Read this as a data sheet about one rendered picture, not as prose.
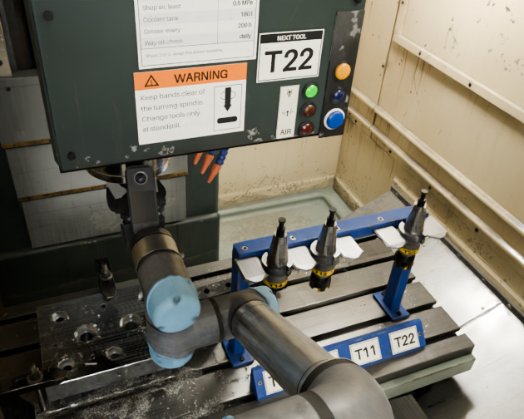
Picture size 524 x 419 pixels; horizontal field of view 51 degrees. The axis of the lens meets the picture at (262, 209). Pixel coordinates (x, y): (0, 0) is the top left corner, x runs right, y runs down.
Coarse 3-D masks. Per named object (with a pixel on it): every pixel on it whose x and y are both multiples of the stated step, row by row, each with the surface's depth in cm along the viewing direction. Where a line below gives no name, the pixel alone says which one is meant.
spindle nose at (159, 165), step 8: (152, 160) 93; (160, 160) 95; (168, 160) 98; (96, 168) 92; (104, 168) 92; (112, 168) 91; (120, 168) 91; (160, 168) 96; (96, 176) 94; (104, 176) 93; (112, 176) 93; (120, 176) 93
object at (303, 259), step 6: (294, 246) 114; (300, 246) 115; (306, 246) 115; (288, 252) 113; (294, 252) 113; (300, 252) 113; (306, 252) 113; (294, 258) 112; (300, 258) 112; (306, 258) 112; (312, 258) 112; (294, 264) 110; (300, 264) 110; (306, 264) 110; (312, 264) 110; (306, 270) 109
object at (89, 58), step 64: (64, 0) 61; (128, 0) 64; (320, 0) 73; (64, 64) 65; (128, 64) 68; (256, 64) 75; (320, 64) 79; (64, 128) 70; (128, 128) 74; (256, 128) 82
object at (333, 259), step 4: (316, 240) 115; (312, 244) 114; (312, 248) 113; (312, 252) 112; (316, 252) 112; (336, 252) 112; (340, 252) 113; (316, 256) 111; (320, 256) 111; (324, 256) 111; (328, 256) 111; (332, 256) 112; (336, 256) 111; (320, 260) 111; (324, 260) 111; (328, 260) 112; (332, 260) 112; (336, 260) 113; (320, 264) 112; (324, 264) 112; (332, 264) 113
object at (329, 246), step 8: (336, 224) 109; (320, 232) 111; (328, 232) 109; (336, 232) 110; (320, 240) 111; (328, 240) 110; (336, 240) 111; (320, 248) 111; (328, 248) 110; (336, 248) 112
